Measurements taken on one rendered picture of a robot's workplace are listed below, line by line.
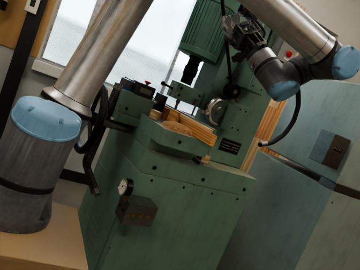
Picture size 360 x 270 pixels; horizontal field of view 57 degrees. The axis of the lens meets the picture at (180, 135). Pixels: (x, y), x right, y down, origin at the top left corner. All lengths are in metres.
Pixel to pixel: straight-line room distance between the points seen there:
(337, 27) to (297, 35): 2.87
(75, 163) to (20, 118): 2.12
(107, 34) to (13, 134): 0.36
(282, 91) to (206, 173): 0.50
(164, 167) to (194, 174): 0.15
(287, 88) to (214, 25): 0.48
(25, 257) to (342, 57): 0.88
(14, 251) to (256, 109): 1.16
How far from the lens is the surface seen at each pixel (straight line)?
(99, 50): 0.93
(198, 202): 1.41
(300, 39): 0.96
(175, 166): 1.27
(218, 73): 1.44
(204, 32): 1.39
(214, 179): 1.40
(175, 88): 1.40
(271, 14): 0.92
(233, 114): 1.37
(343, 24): 3.86
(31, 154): 0.77
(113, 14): 0.94
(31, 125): 0.76
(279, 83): 1.06
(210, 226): 1.52
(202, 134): 1.22
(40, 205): 0.83
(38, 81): 2.72
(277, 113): 3.27
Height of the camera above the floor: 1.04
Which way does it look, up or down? 7 degrees down
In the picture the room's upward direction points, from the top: 22 degrees clockwise
